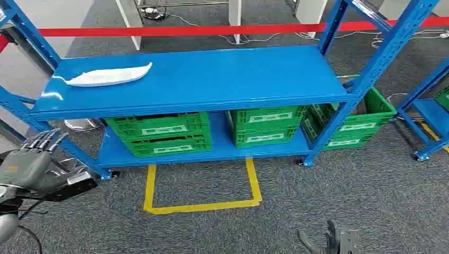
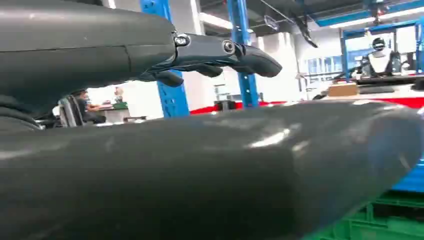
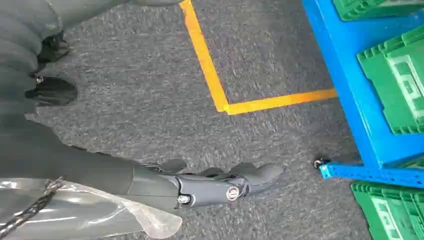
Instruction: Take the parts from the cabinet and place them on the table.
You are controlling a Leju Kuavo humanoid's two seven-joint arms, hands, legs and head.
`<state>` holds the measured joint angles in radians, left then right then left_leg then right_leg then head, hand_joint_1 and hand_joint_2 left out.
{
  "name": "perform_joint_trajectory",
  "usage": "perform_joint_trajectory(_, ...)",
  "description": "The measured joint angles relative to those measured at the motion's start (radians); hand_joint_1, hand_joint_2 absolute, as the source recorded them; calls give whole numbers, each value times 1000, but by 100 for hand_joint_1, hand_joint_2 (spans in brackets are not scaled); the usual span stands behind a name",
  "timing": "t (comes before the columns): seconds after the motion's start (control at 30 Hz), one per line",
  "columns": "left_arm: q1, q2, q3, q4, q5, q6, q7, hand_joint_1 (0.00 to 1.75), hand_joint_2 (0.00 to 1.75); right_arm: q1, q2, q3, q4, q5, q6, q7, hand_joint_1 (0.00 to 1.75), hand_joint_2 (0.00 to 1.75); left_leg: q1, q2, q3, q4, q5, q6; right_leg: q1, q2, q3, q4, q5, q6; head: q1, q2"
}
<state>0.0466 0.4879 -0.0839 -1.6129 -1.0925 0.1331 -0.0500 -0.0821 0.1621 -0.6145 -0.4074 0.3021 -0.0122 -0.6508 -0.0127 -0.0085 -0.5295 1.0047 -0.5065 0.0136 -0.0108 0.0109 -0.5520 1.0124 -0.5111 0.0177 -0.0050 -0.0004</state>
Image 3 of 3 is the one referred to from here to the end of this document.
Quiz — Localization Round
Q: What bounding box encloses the black robot foot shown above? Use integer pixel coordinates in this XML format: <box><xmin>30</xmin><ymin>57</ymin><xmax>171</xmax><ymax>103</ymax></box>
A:
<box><xmin>24</xmin><ymin>76</ymin><xmax>79</xmax><ymax>108</ymax></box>
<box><xmin>36</xmin><ymin>30</ymin><xmax>71</xmax><ymax>64</ymax></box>

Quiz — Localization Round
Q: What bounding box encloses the green plastic crate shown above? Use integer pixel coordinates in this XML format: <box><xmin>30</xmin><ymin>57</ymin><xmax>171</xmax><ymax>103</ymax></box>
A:
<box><xmin>350</xmin><ymin>180</ymin><xmax>424</xmax><ymax>240</ymax></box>
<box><xmin>356</xmin><ymin>24</ymin><xmax>424</xmax><ymax>136</ymax></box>
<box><xmin>332</xmin><ymin>0</ymin><xmax>424</xmax><ymax>22</ymax></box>

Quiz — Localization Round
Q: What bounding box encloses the black shelf foot bolt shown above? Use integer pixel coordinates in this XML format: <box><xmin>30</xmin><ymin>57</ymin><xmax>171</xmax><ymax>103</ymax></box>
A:
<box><xmin>312</xmin><ymin>158</ymin><xmax>332</xmax><ymax>170</ymax></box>

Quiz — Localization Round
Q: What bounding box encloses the glossy grey plastic-wrapped shell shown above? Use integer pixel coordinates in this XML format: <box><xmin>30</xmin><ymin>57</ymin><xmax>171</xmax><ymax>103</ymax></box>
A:
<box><xmin>0</xmin><ymin>178</ymin><xmax>183</xmax><ymax>240</ymax></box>

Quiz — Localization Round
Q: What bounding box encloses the yellow floor tape corner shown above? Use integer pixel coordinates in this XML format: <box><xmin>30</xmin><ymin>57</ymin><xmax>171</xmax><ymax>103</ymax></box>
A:
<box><xmin>178</xmin><ymin>0</ymin><xmax>339</xmax><ymax>116</ymax></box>

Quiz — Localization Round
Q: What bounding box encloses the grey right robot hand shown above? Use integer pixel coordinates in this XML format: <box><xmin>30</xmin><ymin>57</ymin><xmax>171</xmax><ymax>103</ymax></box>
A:
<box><xmin>0</xmin><ymin>112</ymin><xmax>286</xmax><ymax>213</ymax></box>

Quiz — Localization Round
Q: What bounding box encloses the black braided cable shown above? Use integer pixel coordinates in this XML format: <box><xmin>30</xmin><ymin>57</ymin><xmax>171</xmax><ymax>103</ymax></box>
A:
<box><xmin>0</xmin><ymin>177</ymin><xmax>64</xmax><ymax>239</ymax></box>

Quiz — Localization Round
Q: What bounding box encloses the blue metal shelf rack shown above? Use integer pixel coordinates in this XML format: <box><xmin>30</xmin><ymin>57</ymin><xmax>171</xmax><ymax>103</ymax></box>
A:
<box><xmin>302</xmin><ymin>0</ymin><xmax>424</xmax><ymax>190</ymax></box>

